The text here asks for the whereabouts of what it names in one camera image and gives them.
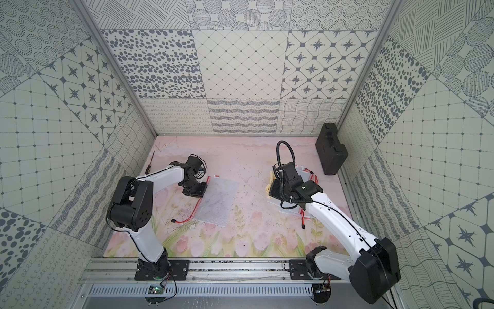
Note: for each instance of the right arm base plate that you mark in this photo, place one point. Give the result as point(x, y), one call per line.
point(306, 269)

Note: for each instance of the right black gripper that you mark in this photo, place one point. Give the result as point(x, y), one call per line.
point(273, 191)

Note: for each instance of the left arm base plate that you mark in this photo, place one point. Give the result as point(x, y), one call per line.
point(147, 271)

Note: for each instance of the black red screwdriver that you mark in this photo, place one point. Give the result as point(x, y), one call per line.
point(148, 168)

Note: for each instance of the aluminium mounting rail frame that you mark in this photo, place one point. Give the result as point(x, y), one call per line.
point(207, 277)

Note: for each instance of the black plastic case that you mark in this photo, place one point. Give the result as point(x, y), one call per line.
point(331, 151)

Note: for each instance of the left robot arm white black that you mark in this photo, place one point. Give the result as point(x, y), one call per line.
point(131, 209)

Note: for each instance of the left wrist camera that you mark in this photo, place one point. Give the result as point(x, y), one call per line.
point(199, 166)

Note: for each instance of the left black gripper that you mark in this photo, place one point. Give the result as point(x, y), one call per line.
point(195, 187)

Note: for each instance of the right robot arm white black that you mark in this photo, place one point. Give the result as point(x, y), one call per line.
point(372, 265)

